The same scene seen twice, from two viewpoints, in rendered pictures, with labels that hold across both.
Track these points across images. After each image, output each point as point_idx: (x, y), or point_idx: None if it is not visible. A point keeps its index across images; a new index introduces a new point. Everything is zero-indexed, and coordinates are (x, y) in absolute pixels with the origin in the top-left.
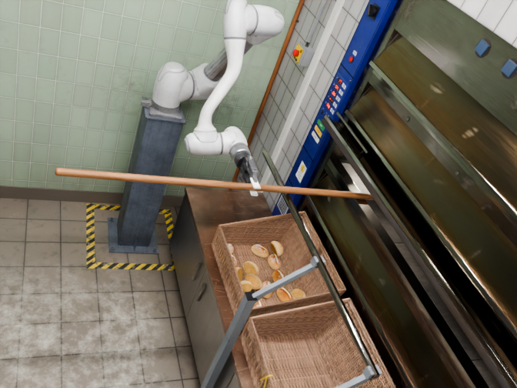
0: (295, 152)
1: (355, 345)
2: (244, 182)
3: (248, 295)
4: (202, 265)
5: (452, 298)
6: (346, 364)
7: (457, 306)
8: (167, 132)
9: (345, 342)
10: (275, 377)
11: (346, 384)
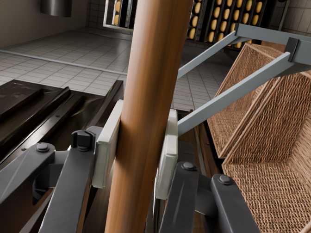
0: None
1: (268, 222)
2: (227, 225)
3: (292, 45)
4: None
5: (85, 125)
6: (292, 212)
7: (88, 122)
8: None
9: (288, 231)
10: None
11: (187, 64)
